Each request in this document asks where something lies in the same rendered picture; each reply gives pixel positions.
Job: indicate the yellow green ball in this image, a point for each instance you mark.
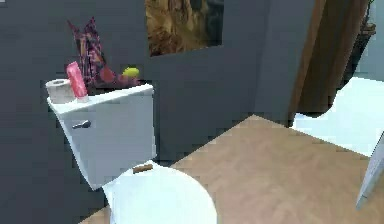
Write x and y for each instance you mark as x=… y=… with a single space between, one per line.
x=131 y=72

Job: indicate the purple red house plant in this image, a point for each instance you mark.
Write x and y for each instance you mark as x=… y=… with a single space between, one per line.
x=91 y=56

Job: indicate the pink bottle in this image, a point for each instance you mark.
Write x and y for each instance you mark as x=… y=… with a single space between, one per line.
x=77 y=81

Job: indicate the white toilet paper roll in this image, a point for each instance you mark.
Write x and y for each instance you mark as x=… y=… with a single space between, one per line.
x=59 y=90

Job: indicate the pale grey panel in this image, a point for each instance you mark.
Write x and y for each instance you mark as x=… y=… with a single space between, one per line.
x=371 y=173

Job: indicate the brown framed wall picture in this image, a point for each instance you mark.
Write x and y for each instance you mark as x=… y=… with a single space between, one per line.
x=183 y=25

